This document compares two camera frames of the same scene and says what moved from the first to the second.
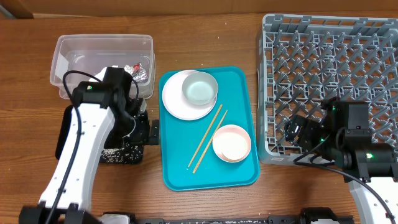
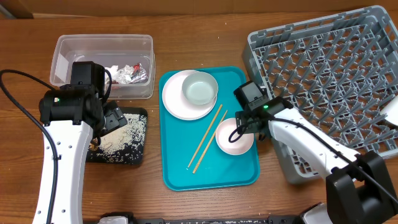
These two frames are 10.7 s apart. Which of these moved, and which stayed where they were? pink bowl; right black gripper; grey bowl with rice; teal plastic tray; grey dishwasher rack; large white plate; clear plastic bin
Moved: grey dishwasher rack; right black gripper; pink bowl
Stayed: teal plastic tray; large white plate; clear plastic bin; grey bowl with rice
